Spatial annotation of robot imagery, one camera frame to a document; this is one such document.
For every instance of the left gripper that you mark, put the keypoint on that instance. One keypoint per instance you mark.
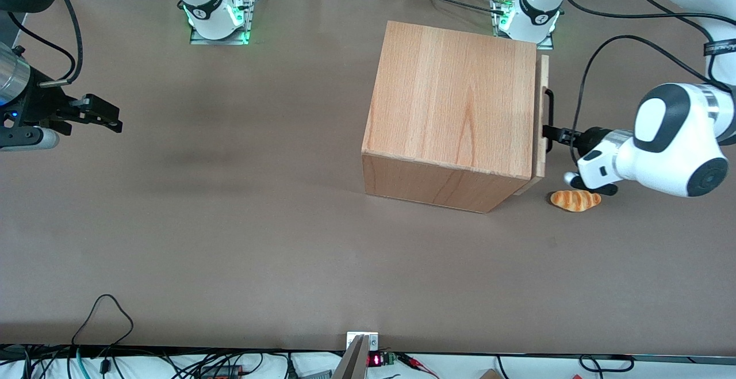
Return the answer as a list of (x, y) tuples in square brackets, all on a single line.
[(594, 136)]

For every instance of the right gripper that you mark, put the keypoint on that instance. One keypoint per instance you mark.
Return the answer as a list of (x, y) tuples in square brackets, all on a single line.
[(35, 107)]

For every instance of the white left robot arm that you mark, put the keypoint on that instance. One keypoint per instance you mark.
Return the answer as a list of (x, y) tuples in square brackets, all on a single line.
[(678, 137)]

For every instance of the toy croissant bread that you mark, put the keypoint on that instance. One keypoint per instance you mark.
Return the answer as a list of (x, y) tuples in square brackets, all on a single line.
[(575, 201)]

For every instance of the wooden cabinet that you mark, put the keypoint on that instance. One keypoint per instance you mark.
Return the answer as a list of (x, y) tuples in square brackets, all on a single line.
[(454, 97)]

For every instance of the cardboard piece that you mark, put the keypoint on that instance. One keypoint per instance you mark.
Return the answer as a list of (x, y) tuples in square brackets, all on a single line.
[(490, 374)]

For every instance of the red clip leads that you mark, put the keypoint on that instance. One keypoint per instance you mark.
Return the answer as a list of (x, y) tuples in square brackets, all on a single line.
[(417, 363)]

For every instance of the red digit display module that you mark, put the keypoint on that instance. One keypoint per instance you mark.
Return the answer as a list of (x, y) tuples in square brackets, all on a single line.
[(376, 360)]

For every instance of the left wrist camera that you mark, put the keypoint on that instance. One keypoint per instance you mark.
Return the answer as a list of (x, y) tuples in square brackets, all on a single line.
[(571, 179)]

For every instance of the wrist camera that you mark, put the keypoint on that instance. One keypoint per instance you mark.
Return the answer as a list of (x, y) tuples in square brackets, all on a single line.
[(29, 139), (571, 179)]

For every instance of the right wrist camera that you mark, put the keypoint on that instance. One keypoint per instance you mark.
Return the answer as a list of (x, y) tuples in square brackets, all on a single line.
[(29, 139)]

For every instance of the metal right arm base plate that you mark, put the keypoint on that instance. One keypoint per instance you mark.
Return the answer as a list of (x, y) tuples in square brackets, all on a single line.
[(248, 16)]

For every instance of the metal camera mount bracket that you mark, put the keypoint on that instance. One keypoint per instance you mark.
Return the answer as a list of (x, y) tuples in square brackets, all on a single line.
[(362, 341)]

